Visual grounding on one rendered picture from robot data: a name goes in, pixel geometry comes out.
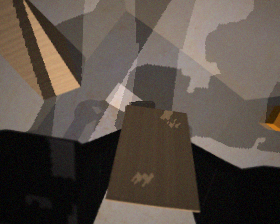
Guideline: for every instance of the orange triangular block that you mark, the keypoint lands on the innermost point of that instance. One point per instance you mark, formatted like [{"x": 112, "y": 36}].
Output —
[{"x": 274, "y": 118}]

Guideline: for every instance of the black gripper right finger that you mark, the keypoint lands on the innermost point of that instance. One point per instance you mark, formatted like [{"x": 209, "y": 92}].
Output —
[{"x": 229, "y": 194}]

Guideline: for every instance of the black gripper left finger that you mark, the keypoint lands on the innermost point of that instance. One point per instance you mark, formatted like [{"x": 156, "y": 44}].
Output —
[{"x": 84, "y": 168}]

